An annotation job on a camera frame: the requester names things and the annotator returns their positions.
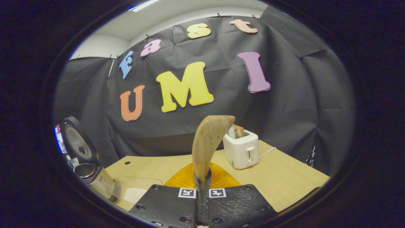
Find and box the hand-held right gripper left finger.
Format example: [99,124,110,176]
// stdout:
[129,162,203,228]

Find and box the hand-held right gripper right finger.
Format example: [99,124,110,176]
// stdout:
[202,162,279,228]

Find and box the white rice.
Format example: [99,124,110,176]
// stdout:
[124,187,153,204]

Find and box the clear plastic rice container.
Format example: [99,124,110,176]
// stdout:
[111,177,163,205]

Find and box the wooden spoon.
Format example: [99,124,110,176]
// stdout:
[192,115,236,190]

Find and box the silver black rice cooker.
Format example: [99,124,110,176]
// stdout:
[60,116,116,200]

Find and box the white toaster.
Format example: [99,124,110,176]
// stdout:
[223,129,260,170]

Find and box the computer monitor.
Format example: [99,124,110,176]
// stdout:
[54,124,67,155]

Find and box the ceiling light panel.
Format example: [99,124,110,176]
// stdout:
[128,0,160,12]

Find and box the white toaster cable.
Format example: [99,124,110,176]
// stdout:
[259,147,277,159]

